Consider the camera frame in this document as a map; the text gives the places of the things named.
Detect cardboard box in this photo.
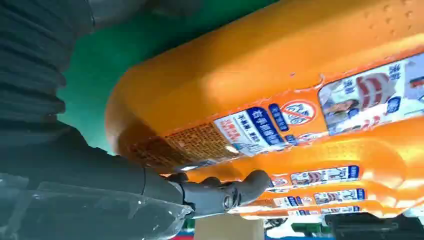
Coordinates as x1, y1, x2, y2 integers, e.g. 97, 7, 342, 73
193, 213, 266, 240

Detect green plastic crate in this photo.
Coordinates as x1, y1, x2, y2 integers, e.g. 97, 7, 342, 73
290, 222, 329, 235

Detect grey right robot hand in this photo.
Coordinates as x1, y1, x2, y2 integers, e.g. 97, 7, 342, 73
0, 120, 273, 240

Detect green table mat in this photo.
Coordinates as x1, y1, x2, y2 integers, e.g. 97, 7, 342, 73
56, 0, 281, 157

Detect black carrying case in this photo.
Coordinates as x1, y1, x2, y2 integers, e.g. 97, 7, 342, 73
324, 211, 424, 240

